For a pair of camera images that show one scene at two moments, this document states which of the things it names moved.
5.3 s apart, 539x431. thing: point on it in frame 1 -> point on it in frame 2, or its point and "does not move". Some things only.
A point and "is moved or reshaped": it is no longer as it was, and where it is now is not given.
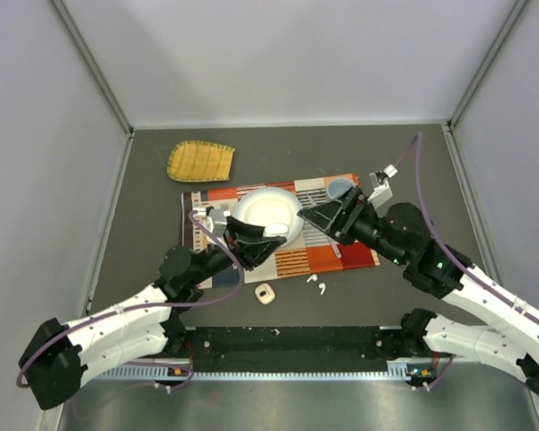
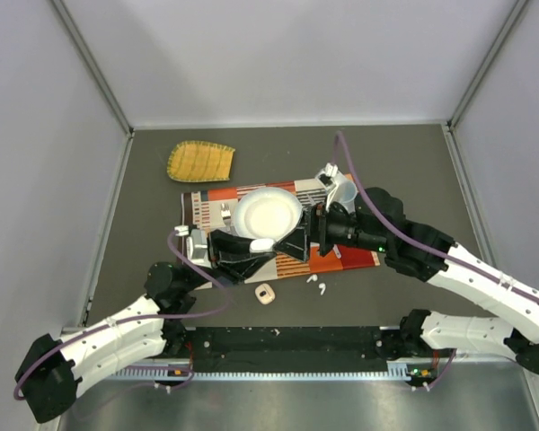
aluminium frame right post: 517,10 does not move
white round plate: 270,205 does not move
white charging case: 276,228 is moved or reshaped
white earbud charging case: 265,294 does not move
